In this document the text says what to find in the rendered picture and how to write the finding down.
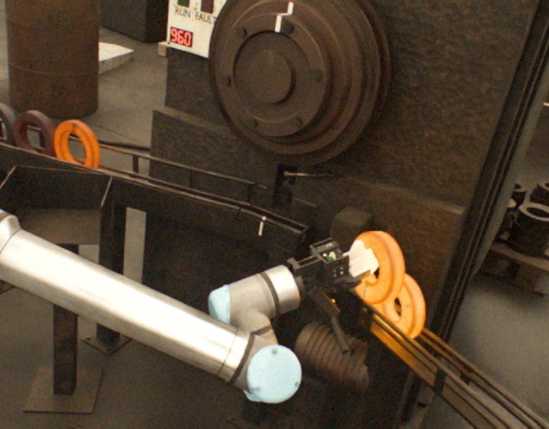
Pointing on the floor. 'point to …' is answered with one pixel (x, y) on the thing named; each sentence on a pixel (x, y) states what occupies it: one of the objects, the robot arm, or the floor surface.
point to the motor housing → (325, 374)
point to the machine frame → (370, 172)
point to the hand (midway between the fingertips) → (377, 260)
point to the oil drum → (54, 56)
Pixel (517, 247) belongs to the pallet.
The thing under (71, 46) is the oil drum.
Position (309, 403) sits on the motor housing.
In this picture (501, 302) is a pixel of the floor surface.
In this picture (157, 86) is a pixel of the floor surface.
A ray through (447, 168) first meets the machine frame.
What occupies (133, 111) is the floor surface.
